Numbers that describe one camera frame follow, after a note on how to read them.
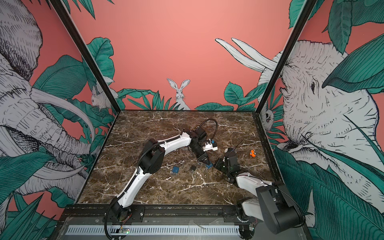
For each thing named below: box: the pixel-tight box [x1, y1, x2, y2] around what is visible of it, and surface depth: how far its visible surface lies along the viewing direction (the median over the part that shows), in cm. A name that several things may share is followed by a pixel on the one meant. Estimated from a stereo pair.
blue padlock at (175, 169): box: [172, 166, 179, 173], surface depth 91 cm
